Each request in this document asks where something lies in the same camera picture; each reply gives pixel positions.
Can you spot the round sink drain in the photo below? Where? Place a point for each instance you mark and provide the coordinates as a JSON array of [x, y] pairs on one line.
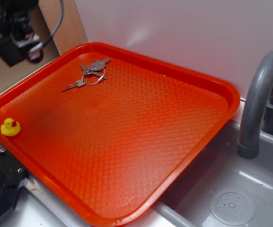
[[232, 206]]

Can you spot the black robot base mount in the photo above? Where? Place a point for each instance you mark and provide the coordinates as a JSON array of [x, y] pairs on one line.
[[12, 176]]

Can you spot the silver key bunch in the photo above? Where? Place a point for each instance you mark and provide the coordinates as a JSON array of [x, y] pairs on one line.
[[97, 68]]

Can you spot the grey plastic sink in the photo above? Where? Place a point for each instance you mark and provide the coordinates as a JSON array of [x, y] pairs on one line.
[[115, 183]]

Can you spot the grey curved faucet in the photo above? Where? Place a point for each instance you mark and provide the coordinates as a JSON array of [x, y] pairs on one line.
[[258, 110]]

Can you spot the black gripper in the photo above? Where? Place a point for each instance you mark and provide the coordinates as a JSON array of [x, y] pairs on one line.
[[15, 22]]

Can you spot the wooden plank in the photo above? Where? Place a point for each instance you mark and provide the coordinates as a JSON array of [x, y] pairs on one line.
[[71, 32]]

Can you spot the orange plastic tray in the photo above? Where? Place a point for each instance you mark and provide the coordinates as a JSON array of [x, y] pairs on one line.
[[140, 96]]

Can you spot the yellow rubber duck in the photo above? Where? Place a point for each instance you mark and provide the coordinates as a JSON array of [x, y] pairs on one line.
[[10, 128]]

